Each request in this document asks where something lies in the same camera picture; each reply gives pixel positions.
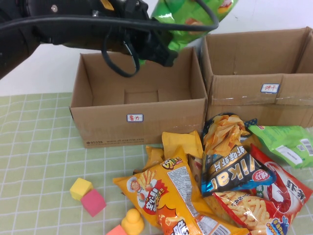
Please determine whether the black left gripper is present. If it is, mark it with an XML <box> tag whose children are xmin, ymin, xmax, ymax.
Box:
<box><xmin>105</xmin><ymin>0</ymin><xmax>179</xmax><ymax>67</ymax></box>

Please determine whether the green cucumber chips bag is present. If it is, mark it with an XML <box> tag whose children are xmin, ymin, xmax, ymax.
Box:
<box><xmin>138</xmin><ymin>0</ymin><xmax>240</xmax><ymax>67</ymax></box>

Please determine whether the blue black shrimp chips bag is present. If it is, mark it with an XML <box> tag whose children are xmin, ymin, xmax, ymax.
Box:
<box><xmin>201</xmin><ymin>113</ymin><xmax>277</xmax><ymax>198</ymax></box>

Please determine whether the yellow snack packet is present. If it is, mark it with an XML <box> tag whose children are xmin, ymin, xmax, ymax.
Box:
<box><xmin>161</xmin><ymin>130</ymin><xmax>204</xmax><ymax>163</ymax></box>
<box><xmin>145</xmin><ymin>145</ymin><xmax>165</xmax><ymax>170</ymax></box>

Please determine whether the brown snack packet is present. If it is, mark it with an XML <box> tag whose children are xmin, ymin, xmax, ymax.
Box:
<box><xmin>187</xmin><ymin>154</ymin><xmax>204</xmax><ymax>189</ymax></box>

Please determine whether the big orange fries snack bag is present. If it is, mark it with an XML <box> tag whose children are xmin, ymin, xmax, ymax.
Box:
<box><xmin>112</xmin><ymin>145</ymin><xmax>250</xmax><ymax>235</ymax></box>

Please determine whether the green snack bag with barcode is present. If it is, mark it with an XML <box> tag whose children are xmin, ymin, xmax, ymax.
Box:
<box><xmin>247</xmin><ymin>124</ymin><xmax>313</xmax><ymax>169</ymax></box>

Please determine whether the cardboard box with printed address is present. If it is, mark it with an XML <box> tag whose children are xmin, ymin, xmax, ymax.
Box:
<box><xmin>69</xmin><ymin>46</ymin><xmax>208</xmax><ymax>149</ymax></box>

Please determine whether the taped cardboard box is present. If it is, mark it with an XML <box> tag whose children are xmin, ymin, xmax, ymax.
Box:
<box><xmin>201</xmin><ymin>26</ymin><xmax>313</xmax><ymax>128</ymax></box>

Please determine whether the green checked tablecloth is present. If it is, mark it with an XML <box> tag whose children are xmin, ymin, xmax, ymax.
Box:
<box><xmin>0</xmin><ymin>93</ymin><xmax>313</xmax><ymax>235</ymax></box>

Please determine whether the yellow foam cube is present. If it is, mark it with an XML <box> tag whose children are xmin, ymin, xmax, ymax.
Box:
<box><xmin>69</xmin><ymin>177</ymin><xmax>94</xmax><ymax>202</ymax></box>

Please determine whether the yellow cracker print packet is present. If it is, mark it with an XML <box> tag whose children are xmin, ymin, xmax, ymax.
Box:
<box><xmin>202</xmin><ymin>195</ymin><xmax>236</xmax><ymax>226</ymax></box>

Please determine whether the pink foam cube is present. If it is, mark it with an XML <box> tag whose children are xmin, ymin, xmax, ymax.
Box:
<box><xmin>80</xmin><ymin>188</ymin><xmax>107</xmax><ymax>217</ymax></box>

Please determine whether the yellow toy duck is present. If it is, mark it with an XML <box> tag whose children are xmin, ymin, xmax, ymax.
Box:
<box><xmin>121</xmin><ymin>208</ymin><xmax>144</xmax><ymax>235</ymax></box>

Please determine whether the coral pink foam block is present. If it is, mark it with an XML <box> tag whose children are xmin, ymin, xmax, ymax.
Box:
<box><xmin>106</xmin><ymin>224</ymin><xmax>131</xmax><ymax>235</ymax></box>

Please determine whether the red prawn cracker bag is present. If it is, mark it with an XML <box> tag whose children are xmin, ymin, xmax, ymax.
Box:
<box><xmin>212</xmin><ymin>143</ymin><xmax>313</xmax><ymax>235</ymax></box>

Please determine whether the looped black cable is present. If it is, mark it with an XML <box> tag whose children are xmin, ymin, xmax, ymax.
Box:
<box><xmin>101</xmin><ymin>26</ymin><xmax>141</xmax><ymax>78</ymax></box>

